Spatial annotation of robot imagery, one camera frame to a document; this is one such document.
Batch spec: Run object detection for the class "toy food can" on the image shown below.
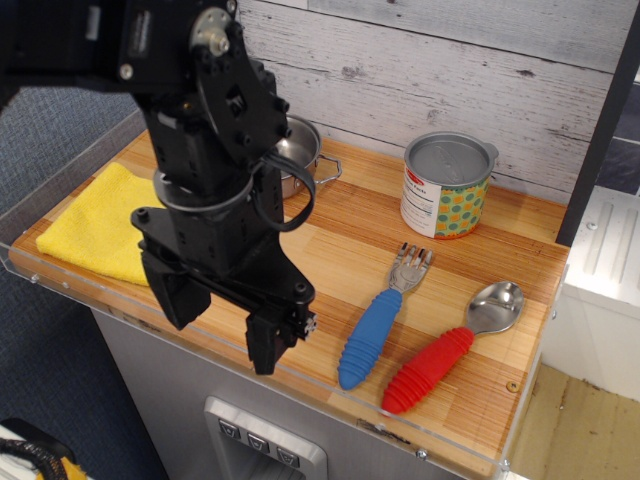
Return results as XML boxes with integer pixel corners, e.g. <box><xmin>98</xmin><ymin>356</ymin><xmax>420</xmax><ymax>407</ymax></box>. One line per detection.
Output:
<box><xmin>400</xmin><ymin>132</ymin><xmax>499</xmax><ymax>239</ymax></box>

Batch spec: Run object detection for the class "blue handled fork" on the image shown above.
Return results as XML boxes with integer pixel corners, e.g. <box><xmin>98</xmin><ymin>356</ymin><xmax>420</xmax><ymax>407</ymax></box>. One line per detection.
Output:
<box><xmin>338</xmin><ymin>243</ymin><xmax>433</xmax><ymax>390</ymax></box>

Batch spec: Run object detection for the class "silver dispenser button panel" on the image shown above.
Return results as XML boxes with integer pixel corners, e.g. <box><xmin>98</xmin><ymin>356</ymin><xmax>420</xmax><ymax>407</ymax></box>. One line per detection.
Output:
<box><xmin>204</xmin><ymin>396</ymin><xmax>329</xmax><ymax>480</ymax></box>

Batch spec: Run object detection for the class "black vertical frame post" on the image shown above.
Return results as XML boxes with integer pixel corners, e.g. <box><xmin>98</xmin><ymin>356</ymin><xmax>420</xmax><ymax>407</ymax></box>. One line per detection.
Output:
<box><xmin>555</xmin><ymin>6</ymin><xmax>639</xmax><ymax>247</ymax></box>

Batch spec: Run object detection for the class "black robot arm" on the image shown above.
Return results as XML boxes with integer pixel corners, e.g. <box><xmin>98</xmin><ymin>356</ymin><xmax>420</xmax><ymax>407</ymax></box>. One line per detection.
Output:
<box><xmin>1</xmin><ymin>1</ymin><xmax>315</xmax><ymax>375</ymax></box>

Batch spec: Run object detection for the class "red handled spoon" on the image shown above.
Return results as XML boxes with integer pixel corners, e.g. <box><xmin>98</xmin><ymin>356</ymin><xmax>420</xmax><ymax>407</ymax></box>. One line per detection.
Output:
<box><xmin>382</xmin><ymin>281</ymin><xmax>525</xmax><ymax>415</ymax></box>

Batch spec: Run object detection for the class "clear acrylic table guard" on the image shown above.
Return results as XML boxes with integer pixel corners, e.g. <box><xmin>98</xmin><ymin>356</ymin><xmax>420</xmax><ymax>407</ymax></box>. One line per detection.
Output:
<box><xmin>1</xmin><ymin>118</ymin><xmax>568</xmax><ymax>479</ymax></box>

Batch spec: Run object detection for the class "yellow object at corner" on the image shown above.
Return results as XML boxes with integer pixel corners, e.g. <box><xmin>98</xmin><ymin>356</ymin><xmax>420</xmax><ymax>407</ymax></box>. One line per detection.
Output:
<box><xmin>62</xmin><ymin>458</ymin><xmax>88</xmax><ymax>480</ymax></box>

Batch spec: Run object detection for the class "black braided cable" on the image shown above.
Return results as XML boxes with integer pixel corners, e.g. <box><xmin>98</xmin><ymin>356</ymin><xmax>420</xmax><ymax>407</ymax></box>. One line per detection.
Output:
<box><xmin>0</xmin><ymin>437</ymin><xmax>66</xmax><ymax>480</ymax></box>

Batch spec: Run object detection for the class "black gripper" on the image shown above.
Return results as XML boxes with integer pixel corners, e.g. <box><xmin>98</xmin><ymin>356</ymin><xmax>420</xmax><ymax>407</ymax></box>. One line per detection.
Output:
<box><xmin>131</xmin><ymin>165</ymin><xmax>316</xmax><ymax>375</ymax></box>

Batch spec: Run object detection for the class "white cabinet at right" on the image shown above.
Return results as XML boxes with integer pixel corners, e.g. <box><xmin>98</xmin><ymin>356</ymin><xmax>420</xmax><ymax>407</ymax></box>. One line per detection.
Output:
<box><xmin>541</xmin><ymin>186</ymin><xmax>639</xmax><ymax>400</ymax></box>

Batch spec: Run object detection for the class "yellow cloth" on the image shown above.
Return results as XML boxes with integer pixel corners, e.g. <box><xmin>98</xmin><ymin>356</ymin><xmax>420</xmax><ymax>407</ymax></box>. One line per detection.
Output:
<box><xmin>36</xmin><ymin>163</ymin><xmax>162</xmax><ymax>286</ymax></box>

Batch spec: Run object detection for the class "small steel pot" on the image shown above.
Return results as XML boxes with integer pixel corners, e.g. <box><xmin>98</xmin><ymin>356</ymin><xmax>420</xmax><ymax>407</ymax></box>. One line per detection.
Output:
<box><xmin>276</xmin><ymin>114</ymin><xmax>343</xmax><ymax>185</ymax></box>

